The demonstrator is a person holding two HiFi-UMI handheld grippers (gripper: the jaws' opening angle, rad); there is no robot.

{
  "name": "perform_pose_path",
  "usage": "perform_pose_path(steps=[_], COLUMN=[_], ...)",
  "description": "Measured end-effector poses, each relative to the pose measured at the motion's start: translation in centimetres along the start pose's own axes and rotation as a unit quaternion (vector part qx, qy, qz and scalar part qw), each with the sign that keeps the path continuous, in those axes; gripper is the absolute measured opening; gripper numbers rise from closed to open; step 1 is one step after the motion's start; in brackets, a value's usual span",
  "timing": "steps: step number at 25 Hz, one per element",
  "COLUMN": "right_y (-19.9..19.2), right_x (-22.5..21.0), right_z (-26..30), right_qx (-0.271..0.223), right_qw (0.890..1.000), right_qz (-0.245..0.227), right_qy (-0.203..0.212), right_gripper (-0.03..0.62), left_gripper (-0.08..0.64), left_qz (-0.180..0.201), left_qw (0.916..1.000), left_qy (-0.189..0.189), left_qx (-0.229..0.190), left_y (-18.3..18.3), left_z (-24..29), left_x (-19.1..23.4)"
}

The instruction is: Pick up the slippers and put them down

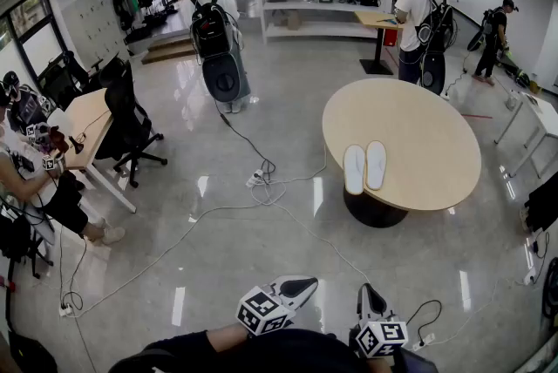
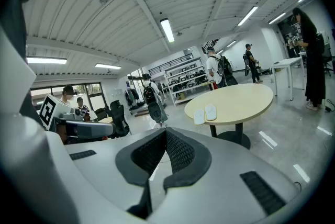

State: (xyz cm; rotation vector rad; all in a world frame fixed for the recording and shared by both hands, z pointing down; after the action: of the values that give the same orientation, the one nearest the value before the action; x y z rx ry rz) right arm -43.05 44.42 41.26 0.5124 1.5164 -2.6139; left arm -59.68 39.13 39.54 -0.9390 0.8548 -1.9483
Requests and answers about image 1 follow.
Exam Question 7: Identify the black backpack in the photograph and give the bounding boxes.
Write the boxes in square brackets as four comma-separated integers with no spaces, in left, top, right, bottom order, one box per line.
[190,0,233,61]
[413,0,455,55]

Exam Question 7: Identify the white table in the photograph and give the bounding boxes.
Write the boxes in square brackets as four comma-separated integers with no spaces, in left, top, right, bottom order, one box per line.
[493,91,558,180]

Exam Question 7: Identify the grey oval hanging bag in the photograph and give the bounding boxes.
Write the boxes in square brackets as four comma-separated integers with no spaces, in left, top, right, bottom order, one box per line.
[419,50,447,96]
[201,51,253,103]

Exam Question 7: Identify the black framed window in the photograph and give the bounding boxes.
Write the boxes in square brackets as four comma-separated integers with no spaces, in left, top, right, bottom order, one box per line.
[0,0,73,96]

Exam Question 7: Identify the white locker cabinet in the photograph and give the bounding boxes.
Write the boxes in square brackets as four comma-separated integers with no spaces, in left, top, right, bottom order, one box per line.
[60,0,128,58]

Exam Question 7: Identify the white slipper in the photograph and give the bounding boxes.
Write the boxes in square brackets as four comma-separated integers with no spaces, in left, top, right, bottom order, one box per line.
[343,144,367,195]
[364,139,388,192]

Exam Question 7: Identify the long white cable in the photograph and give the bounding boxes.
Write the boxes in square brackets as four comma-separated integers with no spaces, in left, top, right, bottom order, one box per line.
[71,144,371,318]

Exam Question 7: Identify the long black cable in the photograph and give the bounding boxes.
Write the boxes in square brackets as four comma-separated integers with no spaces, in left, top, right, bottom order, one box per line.
[214,99,277,184]

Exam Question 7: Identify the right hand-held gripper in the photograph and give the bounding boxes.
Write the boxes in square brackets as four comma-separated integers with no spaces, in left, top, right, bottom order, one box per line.
[348,282,410,359]

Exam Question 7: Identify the round beige table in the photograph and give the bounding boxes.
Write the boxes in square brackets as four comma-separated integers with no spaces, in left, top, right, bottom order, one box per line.
[321,78,483,229]

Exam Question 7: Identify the person's left forearm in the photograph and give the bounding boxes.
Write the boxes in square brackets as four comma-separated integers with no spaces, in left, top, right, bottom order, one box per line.
[205,322,253,353]

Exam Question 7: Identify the person's black shirt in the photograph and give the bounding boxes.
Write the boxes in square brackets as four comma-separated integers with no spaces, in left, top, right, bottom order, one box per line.
[108,327,439,373]

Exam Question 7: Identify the small wooden standing desk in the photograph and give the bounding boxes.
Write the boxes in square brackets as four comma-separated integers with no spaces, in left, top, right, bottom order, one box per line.
[354,10,405,76]

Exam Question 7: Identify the black office chair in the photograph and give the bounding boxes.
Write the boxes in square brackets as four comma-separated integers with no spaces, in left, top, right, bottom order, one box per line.
[37,50,105,111]
[94,59,169,189]

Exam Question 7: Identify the wooden step platform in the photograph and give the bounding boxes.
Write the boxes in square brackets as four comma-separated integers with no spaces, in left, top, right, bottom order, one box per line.
[140,32,198,65]

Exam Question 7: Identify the wooden desk with white legs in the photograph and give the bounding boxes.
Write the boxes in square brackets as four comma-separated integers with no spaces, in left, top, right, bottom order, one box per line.
[51,86,139,214]

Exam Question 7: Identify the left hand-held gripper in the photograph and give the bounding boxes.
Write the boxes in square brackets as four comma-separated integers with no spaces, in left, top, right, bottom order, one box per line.
[236,275,319,336]

